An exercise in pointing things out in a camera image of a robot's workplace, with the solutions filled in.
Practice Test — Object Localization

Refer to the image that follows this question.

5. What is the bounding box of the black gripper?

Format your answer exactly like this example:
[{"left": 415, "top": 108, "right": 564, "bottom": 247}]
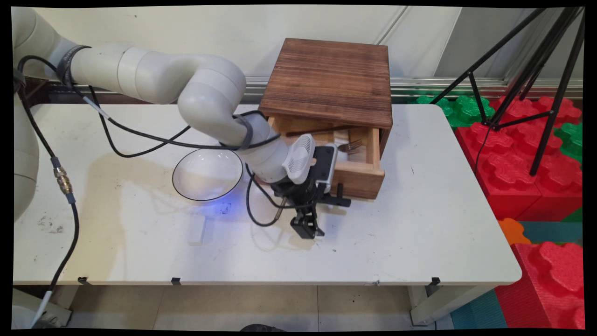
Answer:
[{"left": 271, "top": 180, "right": 333, "bottom": 240}]

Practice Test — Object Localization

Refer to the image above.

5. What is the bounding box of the black bar drawer handle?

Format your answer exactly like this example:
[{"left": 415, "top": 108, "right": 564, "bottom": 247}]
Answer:
[{"left": 323, "top": 183, "right": 352, "bottom": 208}]

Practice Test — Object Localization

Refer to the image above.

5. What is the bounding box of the light wooden drawer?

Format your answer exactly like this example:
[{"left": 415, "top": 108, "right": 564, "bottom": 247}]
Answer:
[{"left": 268, "top": 116, "right": 386, "bottom": 201}]

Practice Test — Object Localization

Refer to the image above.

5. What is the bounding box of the white vented wrist cover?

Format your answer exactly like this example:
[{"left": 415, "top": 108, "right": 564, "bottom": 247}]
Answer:
[{"left": 282, "top": 133, "right": 317, "bottom": 185}]

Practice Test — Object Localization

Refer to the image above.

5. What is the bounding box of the silver metal fork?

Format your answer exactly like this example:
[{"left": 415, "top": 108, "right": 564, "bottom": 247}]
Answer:
[{"left": 336, "top": 139, "right": 364, "bottom": 154}]

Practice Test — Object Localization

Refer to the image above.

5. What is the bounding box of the small white rectangular block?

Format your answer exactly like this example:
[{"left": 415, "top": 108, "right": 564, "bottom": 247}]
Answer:
[{"left": 188, "top": 215, "right": 207, "bottom": 246}]

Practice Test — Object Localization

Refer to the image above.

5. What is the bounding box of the white bowl with black rim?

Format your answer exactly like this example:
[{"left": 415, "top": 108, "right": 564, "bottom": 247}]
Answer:
[{"left": 172, "top": 148, "right": 244, "bottom": 203}]

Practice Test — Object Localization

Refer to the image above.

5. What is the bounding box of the white table leg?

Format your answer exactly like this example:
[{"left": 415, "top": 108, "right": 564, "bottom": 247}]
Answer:
[
  {"left": 12, "top": 286, "right": 80, "bottom": 328},
  {"left": 408, "top": 284, "right": 496, "bottom": 327}
]

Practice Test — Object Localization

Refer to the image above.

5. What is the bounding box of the brown wooden cabinet box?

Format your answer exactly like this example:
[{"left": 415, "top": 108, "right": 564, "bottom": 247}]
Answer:
[{"left": 258, "top": 38, "right": 394, "bottom": 160}]

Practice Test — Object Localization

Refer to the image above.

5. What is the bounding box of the teal foam mat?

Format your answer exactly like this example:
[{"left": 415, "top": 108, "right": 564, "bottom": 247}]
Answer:
[
  {"left": 450, "top": 289, "right": 509, "bottom": 330},
  {"left": 520, "top": 220, "right": 584, "bottom": 246}
]

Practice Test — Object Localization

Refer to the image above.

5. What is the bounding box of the green foam block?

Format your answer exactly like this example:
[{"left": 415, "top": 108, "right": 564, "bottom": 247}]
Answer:
[
  {"left": 554, "top": 122, "right": 584, "bottom": 164},
  {"left": 414, "top": 94, "right": 496, "bottom": 129}
]

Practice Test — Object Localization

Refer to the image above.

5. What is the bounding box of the red foam block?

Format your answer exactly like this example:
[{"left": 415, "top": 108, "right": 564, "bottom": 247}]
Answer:
[
  {"left": 454, "top": 121, "right": 544, "bottom": 221},
  {"left": 488, "top": 95, "right": 583, "bottom": 140},
  {"left": 515, "top": 140, "right": 583, "bottom": 223},
  {"left": 494, "top": 241, "right": 586, "bottom": 330}
]

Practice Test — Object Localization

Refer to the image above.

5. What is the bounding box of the orange foam piece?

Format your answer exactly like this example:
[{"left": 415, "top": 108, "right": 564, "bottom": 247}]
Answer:
[{"left": 498, "top": 217, "right": 533, "bottom": 247}]

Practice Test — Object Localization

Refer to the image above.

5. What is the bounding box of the black tripod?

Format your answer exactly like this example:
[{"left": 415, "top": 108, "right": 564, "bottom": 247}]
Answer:
[{"left": 429, "top": 7, "right": 586, "bottom": 177}]

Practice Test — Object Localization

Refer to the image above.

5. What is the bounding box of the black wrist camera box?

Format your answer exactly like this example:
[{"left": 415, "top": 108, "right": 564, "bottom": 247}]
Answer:
[{"left": 308, "top": 143, "right": 338, "bottom": 194}]

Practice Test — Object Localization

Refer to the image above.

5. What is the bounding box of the short black looped cable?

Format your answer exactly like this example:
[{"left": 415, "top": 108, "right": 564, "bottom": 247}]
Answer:
[{"left": 245, "top": 163, "right": 289, "bottom": 228}]

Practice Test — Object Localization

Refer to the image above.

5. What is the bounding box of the grey wrist strap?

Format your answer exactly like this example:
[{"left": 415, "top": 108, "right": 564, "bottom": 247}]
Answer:
[{"left": 232, "top": 113, "right": 255, "bottom": 151}]

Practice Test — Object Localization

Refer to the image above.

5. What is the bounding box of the black cable with white sleeve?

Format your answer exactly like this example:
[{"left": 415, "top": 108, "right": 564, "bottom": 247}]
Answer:
[{"left": 82, "top": 95, "right": 282, "bottom": 151}]

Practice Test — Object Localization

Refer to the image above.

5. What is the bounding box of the thin black cable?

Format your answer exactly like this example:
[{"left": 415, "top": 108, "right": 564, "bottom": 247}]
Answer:
[{"left": 87, "top": 85, "right": 193, "bottom": 159}]

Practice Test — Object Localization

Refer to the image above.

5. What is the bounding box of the thick black cable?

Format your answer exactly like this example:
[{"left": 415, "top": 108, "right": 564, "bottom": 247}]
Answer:
[{"left": 13, "top": 55, "right": 81, "bottom": 328}]

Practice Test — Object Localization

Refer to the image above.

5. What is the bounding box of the metal cable connector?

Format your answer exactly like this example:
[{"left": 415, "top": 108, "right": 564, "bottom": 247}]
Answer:
[{"left": 50, "top": 157, "right": 75, "bottom": 204}]

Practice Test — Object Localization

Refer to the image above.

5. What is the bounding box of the black arm strap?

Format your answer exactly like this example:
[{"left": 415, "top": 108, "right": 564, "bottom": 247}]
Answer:
[{"left": 56, "top": 44, "right": 92, "bottom": 88}]

